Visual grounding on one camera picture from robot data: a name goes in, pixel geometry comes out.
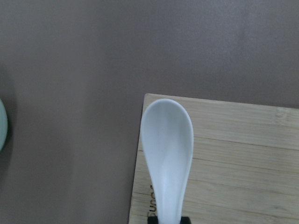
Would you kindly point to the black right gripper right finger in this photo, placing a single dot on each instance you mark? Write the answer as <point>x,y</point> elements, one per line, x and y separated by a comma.
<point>185,220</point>

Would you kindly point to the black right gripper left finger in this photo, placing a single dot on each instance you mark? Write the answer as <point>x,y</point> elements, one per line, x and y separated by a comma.
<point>152,220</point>

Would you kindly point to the white ceramic spoon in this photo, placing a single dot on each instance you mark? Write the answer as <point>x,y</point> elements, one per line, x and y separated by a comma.
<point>167,137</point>

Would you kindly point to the mint green bowl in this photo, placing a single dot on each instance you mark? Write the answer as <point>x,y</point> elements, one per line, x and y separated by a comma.
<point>3,125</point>

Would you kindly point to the bamboo cutting board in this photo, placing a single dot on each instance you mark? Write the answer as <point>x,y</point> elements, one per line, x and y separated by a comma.
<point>245,167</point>

